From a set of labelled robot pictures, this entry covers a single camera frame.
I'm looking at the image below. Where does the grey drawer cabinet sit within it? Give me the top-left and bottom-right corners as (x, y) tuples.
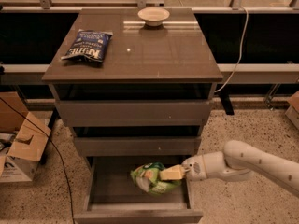
(41, 7), (224, 161)

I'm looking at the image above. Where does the white hanging cable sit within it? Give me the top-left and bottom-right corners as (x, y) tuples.
(214, 6), (250, 94)

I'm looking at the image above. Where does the grey middle drawer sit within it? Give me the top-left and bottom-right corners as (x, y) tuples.
(74, 137), (201, 157)

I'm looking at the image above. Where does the grey open bottom drawer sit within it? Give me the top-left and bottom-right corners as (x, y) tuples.
(75, 156), (203, 224)

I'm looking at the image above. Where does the open cardboard box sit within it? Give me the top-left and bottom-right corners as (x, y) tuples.
(0, 92), (50, 183)

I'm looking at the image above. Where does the cardboard box at right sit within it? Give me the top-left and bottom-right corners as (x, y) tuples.
(285, 91), (299, 130)

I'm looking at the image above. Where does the green rice chip bag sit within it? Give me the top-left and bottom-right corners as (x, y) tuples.
(130, 162), (181, 195)

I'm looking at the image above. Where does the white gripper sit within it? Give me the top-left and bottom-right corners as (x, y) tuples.
(159, 155), (207, 181)

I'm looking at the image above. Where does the grey top drawer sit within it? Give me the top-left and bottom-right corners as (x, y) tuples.
(56, 101), (211, 127)

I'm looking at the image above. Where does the white ceramic bowl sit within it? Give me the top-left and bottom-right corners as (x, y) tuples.
(138, 7), (170, 27)

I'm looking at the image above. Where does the black floor cable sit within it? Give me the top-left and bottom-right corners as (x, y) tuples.
(0, 97), (76, 224)

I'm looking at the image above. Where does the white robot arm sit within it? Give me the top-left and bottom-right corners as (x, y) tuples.
(159, 140), (299, 197)

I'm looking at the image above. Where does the blue kettle chip bag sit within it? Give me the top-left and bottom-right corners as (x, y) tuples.
(61, 30), (113, 63)

